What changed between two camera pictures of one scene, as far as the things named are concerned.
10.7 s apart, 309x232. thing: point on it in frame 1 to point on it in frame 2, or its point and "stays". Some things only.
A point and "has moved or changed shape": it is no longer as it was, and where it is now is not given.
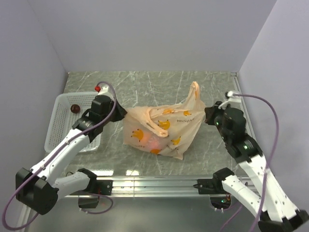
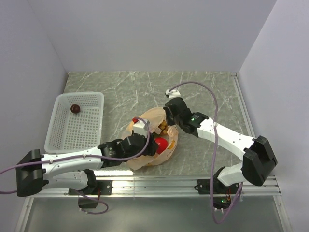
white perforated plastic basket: x=61 y=119 stays
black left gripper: x=121 y=112 to x=152 y=147
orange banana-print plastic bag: x=164 y=129 has moved or changed shape
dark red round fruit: x=75 y=108 stays
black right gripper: x=210 y=111 to x=167 y=111
